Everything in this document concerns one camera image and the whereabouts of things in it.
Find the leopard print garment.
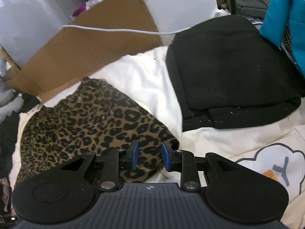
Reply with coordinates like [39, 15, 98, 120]
[16, 77, 179, 183]

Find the black folded garment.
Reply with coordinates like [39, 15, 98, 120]
[166, 15, 304, 131]

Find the white cartoon print bedsheet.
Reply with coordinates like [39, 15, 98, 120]
[9, 45, 305, 229]

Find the brown cardboard box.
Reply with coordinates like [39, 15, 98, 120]
[4, 0, 162, 101]

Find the grey plush toy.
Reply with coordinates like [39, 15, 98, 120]
[0, 79, 24, 123]

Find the purple white plastic bag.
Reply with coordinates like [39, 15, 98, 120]
[69, 0, 117, 21]

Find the grey plastic-wrapped appliance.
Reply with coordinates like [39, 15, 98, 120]
[1, 0, 87, 68]

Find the blue fabric bag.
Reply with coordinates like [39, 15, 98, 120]
[259, 0, 304, 74]

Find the white cable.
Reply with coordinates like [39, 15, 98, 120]
[59, 24, 191, 35]

